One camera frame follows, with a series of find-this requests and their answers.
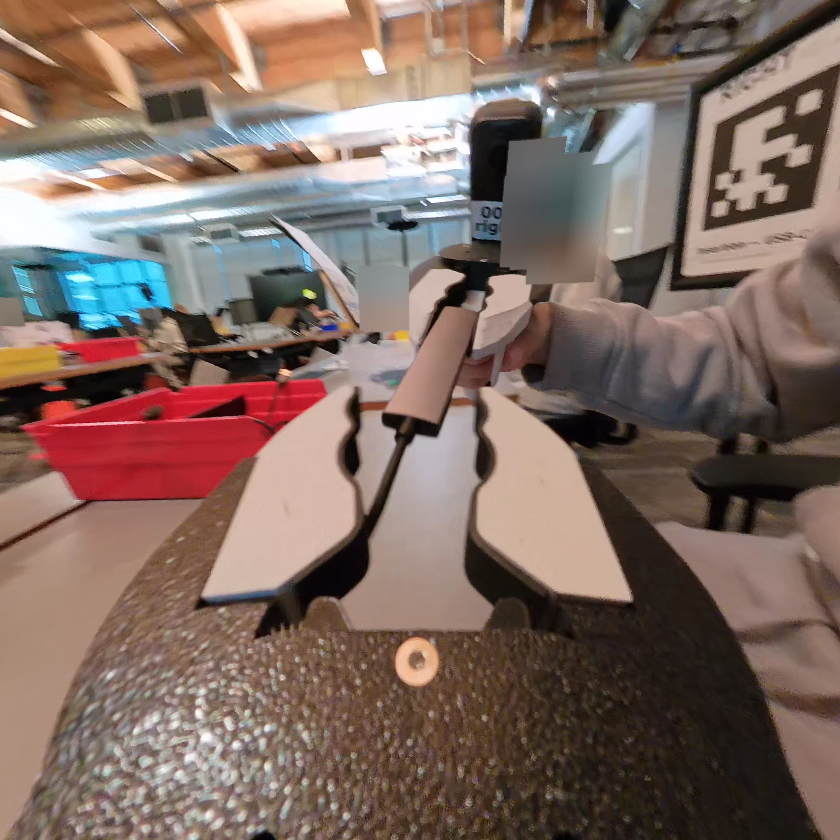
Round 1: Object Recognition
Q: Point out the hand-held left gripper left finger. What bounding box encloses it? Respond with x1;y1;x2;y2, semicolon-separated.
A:
199;385;374;621

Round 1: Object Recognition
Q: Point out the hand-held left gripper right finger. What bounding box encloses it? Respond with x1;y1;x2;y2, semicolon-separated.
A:
465;388;635;616

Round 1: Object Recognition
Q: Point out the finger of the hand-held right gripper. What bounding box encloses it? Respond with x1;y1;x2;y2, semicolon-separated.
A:
466;292;534;361
410;259;468;347

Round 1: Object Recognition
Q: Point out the grey usb hub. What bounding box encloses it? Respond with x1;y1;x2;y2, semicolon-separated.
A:
382;305;475;439

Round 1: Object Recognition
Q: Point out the black hub cable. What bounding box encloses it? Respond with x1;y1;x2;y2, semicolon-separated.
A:
363;415;420;536

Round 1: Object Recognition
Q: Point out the person's right forearm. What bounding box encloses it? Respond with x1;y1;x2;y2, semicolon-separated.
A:
525;223;840;442

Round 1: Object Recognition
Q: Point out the person's right hand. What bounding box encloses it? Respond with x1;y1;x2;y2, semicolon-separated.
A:
456;301;553;389

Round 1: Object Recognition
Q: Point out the tilted board with sheet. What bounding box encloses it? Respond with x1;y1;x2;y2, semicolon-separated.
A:
270;215;361;324

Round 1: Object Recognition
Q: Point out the black bin divider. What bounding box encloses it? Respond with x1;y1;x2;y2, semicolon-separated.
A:
190;395;250;421

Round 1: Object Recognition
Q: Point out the large black screen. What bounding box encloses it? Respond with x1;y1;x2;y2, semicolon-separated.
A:
248;270;329;324

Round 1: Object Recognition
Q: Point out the large red parts bin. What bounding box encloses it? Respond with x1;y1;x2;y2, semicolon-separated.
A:
23;379;328;501

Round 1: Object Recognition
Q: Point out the black office chair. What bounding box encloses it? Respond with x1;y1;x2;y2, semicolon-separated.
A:
691;433;840;534

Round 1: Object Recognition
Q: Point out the red storage tray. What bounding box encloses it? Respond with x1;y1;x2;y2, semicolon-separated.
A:
59;336;142;364

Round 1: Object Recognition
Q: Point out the black framed marker poster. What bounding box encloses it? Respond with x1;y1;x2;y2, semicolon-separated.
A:
669;10;840;291

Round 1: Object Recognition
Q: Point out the yellow storage tray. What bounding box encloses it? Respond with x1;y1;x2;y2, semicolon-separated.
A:
0;344;63;380

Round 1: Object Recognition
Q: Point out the thin black cable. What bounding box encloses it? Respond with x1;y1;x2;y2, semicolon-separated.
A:
246;367;293;437

